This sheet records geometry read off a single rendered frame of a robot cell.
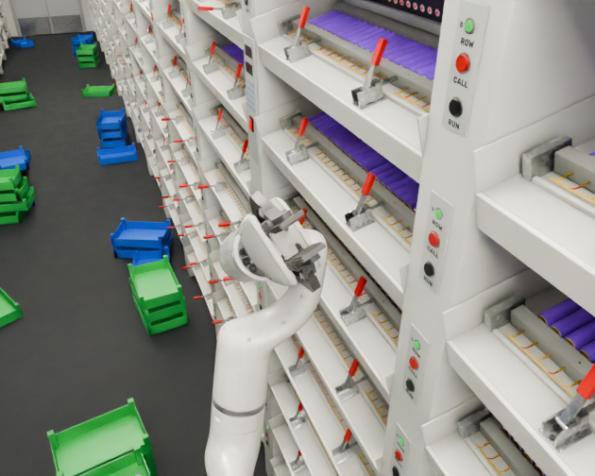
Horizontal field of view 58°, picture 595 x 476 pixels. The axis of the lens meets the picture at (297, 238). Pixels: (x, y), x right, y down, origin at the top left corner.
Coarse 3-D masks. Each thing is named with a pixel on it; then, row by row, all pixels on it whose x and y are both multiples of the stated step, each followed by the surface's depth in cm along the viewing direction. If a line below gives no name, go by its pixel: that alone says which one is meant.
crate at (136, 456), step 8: (136, 448) 162; (128, 456) 164; (136, 456) 163; (104, 464) 160; (112, 464) 162; (120, 464) 163; (128, 464) 165; (136, 464) 166; (144, 464) 160; (88, 472) 158; (96, 472) 160; (104, 472) 161; (112, 472) 163; (120, 472) 164; (128, 472) 164; (136, 472) 164; (144, 472) 164
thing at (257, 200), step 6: (258, 192) 61; (252, 198) 60; (258, 198) 60; (264, 198) 60; (252, 204) 62; (258, 204) 60; (264, 204) 60; (252, 210) 63; (264, 210) 60; (258, 216) 63
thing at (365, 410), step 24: (312, 336) 122; (336, 336) 120; (312, 360) 118; (336, 360) 115; (336, 384) 110; (360, 384) 109; (360, 408) 105; (384, 408) 104; (360, 432) 101; (384, 432) 100
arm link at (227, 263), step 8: (232, 232) 82; (224, 240) 85; (224, 248) 80; (224, 256) 79; (224, 264) 81; (232, 264) 74; (232, 272) 78; (240, 272) 73; (240, 280) 83; (248, 280) 79; (256, 280) 76
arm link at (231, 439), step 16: (224, 416) 86; (256, 416) 87; (224, 432) 87; (240, 432) 87; (256, 432) 89; (208, 448) 90; (224, 448) 88; (240, 448) 88; (256, 448) 90; (208, 464) 88; (224, 464) 86; (240, 464) 87
